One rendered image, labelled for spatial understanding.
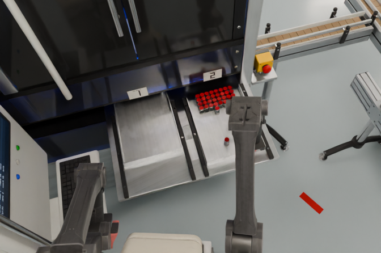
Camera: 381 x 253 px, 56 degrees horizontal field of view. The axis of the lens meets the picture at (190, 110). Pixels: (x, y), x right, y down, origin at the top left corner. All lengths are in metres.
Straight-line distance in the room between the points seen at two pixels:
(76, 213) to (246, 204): 0.42
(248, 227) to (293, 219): 1.42
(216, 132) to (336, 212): 1.17
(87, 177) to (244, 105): 0.45
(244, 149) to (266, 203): 1.54
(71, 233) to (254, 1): 0.98
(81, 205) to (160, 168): 0.71
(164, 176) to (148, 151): 0.13
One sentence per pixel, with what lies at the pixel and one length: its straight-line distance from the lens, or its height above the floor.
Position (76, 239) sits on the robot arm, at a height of 1.57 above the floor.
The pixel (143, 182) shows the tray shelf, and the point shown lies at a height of 0.88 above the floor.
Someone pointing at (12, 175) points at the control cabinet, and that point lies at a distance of 1.42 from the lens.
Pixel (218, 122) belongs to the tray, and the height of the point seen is 0.88.
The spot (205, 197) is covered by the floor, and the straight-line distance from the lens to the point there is 2.41.
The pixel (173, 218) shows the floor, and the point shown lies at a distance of 2.38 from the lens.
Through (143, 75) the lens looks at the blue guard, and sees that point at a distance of 1.48.
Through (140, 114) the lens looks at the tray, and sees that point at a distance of 1.68.
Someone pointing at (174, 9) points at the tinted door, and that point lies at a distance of 1.28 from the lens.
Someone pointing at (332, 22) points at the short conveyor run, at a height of 0.93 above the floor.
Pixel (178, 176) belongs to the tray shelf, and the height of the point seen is 0.88.
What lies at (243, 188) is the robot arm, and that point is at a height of 1.40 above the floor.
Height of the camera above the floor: 2.29
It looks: 58 degrees down
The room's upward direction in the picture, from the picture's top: 6 degrees counter-clockwise
